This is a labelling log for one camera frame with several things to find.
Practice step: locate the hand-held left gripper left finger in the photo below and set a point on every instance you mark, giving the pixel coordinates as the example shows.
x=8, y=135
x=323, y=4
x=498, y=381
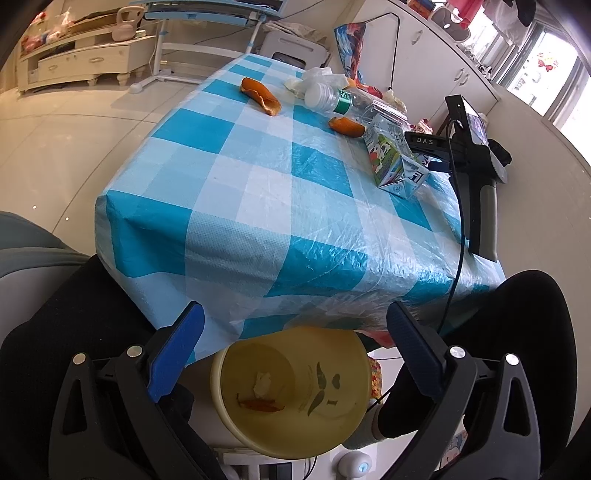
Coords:
x=178, y=346

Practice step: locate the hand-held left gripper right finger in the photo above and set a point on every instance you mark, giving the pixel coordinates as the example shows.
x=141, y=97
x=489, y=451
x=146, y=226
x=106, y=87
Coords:
x=411, y=341

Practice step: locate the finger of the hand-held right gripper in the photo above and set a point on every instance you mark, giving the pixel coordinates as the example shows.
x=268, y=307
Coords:
x=425, y=141
x=439, y=165

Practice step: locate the orange and white snack bag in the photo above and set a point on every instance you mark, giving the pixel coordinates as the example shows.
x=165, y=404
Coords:
x=422, y=125

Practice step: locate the blue milk carton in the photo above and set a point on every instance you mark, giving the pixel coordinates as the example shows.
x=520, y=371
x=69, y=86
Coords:
x=388, y=157

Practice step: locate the yellow plastic bin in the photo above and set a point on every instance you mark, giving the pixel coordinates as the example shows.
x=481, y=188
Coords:
x=341, y=369

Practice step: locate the colourful printed mat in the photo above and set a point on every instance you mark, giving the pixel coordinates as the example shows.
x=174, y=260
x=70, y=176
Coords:
x=375, y=378

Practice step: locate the small orange peel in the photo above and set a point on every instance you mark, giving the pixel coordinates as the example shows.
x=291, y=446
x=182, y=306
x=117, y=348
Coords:
x=346, y=127

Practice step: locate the cream cabinet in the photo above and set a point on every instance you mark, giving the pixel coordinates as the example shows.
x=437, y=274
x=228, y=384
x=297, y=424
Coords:
x=438, y=60

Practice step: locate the small white tissue scrap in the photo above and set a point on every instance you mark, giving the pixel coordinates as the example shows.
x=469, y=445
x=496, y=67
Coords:
x=262, y=384

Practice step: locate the clear plastic bottle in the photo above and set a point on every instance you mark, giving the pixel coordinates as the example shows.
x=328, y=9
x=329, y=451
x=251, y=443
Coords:
x=341, y=99

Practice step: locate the orange peel scrap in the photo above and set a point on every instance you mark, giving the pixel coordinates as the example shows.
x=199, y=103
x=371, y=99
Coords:
x=263, y=405

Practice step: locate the person's right leg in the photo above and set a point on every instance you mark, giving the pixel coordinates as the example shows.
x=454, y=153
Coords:
x=521, y=323

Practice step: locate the colourful hanging bag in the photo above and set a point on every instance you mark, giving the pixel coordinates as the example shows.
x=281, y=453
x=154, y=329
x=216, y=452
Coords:
x=353, y=46

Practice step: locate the red window ornament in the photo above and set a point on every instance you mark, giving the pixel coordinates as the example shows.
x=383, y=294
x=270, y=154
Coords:
x=545, y=62

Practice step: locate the crumpled white tissue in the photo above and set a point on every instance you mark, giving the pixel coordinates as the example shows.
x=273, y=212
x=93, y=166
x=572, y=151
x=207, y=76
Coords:
x=314, y=76

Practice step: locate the white round device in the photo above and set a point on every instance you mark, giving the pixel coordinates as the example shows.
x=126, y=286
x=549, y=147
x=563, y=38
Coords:
x=354, y=464

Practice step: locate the red container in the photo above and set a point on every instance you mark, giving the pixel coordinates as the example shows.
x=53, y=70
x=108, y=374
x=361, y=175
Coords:
x=461, y=8

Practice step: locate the white plastic stool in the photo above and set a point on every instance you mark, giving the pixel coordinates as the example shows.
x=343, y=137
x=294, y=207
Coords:
x=295, y=50

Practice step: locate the blue checkered tablecloth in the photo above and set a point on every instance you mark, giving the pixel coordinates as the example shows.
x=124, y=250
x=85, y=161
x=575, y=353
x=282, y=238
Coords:
x=277, y=207

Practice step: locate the long orange peel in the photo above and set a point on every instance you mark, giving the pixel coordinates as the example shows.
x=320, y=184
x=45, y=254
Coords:
x=261, y=94

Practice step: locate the beige cloth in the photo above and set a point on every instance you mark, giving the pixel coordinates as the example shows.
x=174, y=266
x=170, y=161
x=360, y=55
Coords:
x=291, y=30

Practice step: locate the grey seat cushion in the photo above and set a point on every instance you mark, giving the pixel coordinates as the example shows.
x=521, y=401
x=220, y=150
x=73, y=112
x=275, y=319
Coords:
x=27, y=244

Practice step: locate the blue study desk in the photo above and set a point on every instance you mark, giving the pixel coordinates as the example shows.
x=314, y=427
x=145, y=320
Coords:
x=207, y=9

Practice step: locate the cream television stand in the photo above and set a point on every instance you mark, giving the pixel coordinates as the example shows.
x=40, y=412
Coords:
x=83, y=57

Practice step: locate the beige kettlebell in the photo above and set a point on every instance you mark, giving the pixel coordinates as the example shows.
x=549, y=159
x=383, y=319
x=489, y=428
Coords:
x=124, y=27

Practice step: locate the red and white plastic bags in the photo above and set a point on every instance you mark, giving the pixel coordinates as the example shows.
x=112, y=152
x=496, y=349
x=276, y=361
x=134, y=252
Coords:
x=46, y=30

